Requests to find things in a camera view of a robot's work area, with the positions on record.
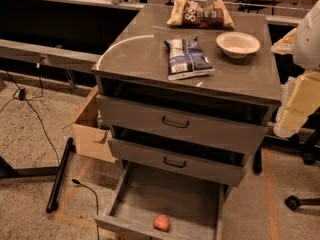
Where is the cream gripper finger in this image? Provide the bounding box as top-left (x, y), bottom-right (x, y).
top-left (273, 71), bottom-right (320, 138)
top-left (271, 28), bottom-right (297, 55)

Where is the red apple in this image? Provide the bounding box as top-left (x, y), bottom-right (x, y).
top-left (153, 214), bottom-right (170, 232)

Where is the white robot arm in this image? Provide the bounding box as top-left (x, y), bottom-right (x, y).
top-left (271, 1), bottom-right (320, 138)

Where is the grey metal drawer cabinet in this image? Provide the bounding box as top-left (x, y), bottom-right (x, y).
top-left (91, 2), bottom-right (283, 194)

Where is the grey top drawer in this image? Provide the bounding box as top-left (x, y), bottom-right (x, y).
top-left (96, 95), bottom-right (266, 155)

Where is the grey middle drawer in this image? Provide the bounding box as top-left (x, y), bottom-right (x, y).
top-left (107, 137), bottom-right (246, 187)

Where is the grey open bottom drawer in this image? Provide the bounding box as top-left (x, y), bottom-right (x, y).
top-left (95, 163), bottom-right (225, 240)

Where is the white paper bowl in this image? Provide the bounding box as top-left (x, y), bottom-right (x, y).
top-left (216, 32), bottom-right (260, 59)

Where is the blue white chip bag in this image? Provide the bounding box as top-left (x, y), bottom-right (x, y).
top-left (164, 37), bottom-right (214, 81)

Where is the brown yellow chip bag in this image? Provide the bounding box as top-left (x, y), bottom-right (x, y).
top-left (167, 0), bottom-right (235, 29)

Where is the black chair caster leg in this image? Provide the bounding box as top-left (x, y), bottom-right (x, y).
top-left (285, 195), bottom-right (320, 210)

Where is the brown cardboard box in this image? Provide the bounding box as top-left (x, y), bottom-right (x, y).
top-left (65, 86), bottom-right (115, 163)

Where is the black table leg base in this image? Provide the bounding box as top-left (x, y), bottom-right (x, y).
top-left (0, 138), bottom-right (74, 214)

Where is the black usb cable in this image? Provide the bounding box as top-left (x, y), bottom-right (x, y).
top-left (71, 178), bottom-right (101, 240)

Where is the black power cable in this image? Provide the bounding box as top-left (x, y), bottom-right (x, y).
top-left (0, 55), bottom-right (61, 167)

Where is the grey bench rail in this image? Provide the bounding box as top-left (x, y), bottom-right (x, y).
top-left (0, 39), bottom-right (100, 73)

